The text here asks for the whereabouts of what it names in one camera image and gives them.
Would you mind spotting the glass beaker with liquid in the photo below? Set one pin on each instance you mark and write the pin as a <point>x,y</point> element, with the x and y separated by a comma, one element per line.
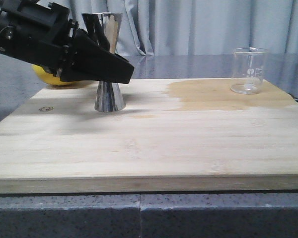
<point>248,70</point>

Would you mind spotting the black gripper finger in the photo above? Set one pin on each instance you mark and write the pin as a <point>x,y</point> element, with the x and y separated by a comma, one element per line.
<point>88,61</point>

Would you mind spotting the wooden cutting board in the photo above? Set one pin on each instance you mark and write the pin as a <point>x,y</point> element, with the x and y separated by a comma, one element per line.
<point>173,135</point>

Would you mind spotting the steel double jigger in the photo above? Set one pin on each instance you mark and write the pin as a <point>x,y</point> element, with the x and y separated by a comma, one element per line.
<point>104,29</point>

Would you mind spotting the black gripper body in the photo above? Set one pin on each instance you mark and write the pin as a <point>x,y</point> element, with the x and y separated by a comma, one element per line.
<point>36,34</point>

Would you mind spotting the grey curtain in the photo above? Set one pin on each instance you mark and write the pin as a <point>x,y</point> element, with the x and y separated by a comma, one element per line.
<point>197,27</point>

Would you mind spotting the yellow lemon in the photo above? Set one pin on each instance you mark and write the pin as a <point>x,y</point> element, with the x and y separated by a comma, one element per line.
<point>48,78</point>

